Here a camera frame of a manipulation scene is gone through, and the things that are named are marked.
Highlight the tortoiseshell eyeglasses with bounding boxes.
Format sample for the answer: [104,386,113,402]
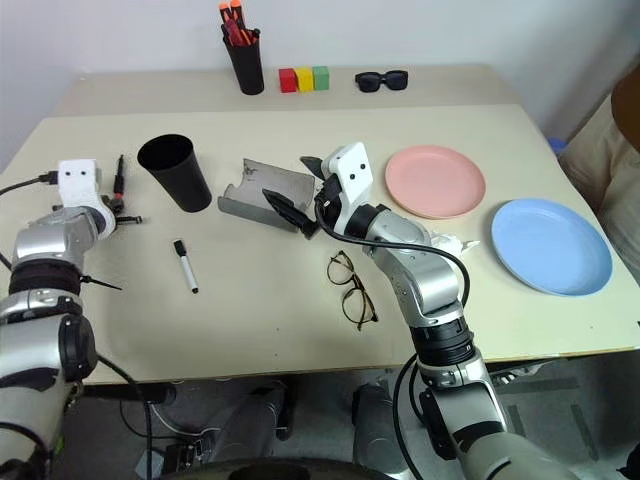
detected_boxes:
[326,250,380,331]

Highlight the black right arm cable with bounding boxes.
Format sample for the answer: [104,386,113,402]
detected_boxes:
[313,199,471,480]

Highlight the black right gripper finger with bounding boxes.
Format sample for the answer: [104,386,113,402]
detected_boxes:
[299,156,330,180]
[261,188,320,240]

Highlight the grey robot leg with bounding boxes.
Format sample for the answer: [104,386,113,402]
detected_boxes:
[352,382,416,476]

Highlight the white marker with black cap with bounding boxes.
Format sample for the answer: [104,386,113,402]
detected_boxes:
[172,239,200,295]

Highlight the brown rounded object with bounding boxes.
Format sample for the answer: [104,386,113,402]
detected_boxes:
[610,67,640,151]

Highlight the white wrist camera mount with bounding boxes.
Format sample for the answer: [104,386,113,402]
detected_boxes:
[56,158,117,237]
[322,141,375,236]

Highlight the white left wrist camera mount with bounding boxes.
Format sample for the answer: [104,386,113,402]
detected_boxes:
[56,158,117,237]

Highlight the black sunglasses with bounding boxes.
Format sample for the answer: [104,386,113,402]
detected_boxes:
[354,70,410,94]

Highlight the black cable tie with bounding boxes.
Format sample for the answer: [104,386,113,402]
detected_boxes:
[77,273,124,292]

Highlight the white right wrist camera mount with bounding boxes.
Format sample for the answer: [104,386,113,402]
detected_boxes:
[322,141,375,236]

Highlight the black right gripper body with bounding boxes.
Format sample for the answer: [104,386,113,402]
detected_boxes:
[313,173,345,222]

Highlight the pink plate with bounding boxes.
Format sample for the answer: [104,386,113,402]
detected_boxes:
[384,144,487,220]

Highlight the tall black pen holder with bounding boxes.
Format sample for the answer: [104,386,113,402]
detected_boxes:
[222,29,265,96]

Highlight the grey open glasses case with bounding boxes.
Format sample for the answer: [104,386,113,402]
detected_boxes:
[217,158,317,232]

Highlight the white crumpled tissue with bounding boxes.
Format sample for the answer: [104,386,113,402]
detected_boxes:
[429,230,481,259]

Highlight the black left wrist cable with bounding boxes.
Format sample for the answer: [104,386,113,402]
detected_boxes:
[0,171,60,197]

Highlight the black marker with red band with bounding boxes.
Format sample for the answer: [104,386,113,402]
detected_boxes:
[112,154,126,211]

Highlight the black cable under table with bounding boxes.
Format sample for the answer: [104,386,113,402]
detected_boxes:
[82,349,157,480]

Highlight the beige fabric bundle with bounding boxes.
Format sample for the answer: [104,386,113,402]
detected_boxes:
[557,94,640,271]

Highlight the blue plate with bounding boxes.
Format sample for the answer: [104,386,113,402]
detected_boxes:
[490,198,614,297]

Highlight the wide black cup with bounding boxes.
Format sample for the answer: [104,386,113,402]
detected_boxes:
[136,132,214,214]

